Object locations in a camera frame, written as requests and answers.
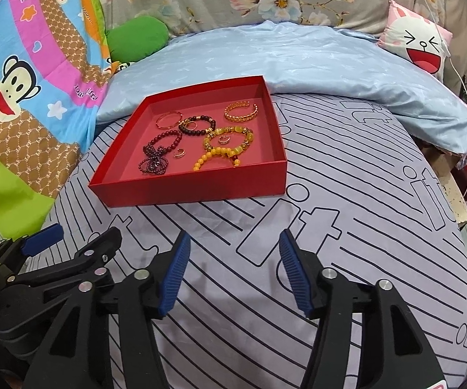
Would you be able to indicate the lilac striped bed sheet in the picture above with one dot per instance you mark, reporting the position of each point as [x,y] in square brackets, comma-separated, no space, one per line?
[338,210]

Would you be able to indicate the rose gold bangle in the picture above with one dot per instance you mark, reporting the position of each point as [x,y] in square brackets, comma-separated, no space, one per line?
[157,122]

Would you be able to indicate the red box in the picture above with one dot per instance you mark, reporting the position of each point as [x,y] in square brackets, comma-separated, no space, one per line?
[201,188]

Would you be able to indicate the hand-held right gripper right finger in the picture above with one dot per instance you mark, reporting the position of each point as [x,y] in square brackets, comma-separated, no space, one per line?
[298,279]

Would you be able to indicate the colourful cartoon blanket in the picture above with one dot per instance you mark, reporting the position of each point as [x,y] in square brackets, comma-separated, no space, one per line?
[35,89]

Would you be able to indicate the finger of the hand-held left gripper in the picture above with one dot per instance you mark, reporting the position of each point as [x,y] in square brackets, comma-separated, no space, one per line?
[95,251]
[43,240]

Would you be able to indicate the light blue blanket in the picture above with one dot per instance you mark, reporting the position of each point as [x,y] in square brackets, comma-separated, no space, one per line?
[298,56]

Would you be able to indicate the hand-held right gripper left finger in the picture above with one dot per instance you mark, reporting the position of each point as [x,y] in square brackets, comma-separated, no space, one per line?
[172,279]

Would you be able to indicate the white bed frame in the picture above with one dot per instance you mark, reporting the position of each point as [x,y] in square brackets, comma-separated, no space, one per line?
[458,202]

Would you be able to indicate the green pillow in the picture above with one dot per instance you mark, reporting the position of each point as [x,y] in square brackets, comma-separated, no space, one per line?
[136,38]

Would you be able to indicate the pink bunny face pillow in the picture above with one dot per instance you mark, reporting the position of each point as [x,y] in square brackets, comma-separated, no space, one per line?
[415,36]

